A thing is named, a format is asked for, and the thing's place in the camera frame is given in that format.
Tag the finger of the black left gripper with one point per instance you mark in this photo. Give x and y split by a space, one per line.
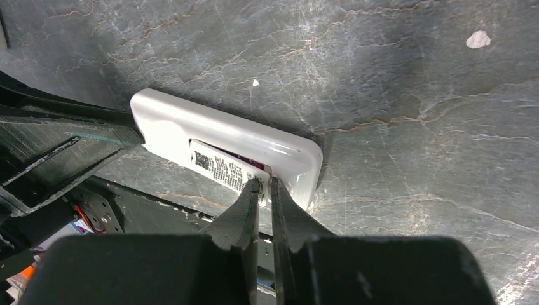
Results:
50 144

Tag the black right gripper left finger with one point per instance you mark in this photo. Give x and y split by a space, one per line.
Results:
236 231

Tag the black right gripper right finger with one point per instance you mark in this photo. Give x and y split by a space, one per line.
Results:
293 229

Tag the white remote with slot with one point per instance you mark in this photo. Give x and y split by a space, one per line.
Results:
168 124

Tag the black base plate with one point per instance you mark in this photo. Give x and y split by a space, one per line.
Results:
115 209

